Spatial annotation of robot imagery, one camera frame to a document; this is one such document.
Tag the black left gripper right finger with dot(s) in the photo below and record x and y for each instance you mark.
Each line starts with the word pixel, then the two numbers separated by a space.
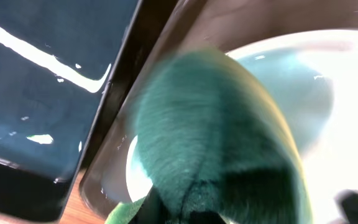
pixel 205 218

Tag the black water tray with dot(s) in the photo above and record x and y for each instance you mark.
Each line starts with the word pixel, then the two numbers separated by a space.
pixel 57 58

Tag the white plate stained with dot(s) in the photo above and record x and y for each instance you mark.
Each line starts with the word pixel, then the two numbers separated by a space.
pixel 313 79

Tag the dark grey serving tray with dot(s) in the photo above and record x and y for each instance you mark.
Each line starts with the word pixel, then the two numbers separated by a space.
pixel 154 62

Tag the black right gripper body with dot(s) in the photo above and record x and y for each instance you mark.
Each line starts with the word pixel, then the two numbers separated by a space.
pixel 357 207

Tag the green yellow sponge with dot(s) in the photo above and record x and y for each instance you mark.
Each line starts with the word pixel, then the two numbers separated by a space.
pixel 207 128

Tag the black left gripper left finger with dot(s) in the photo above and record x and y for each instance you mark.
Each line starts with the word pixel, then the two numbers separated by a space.
pixel 160 206

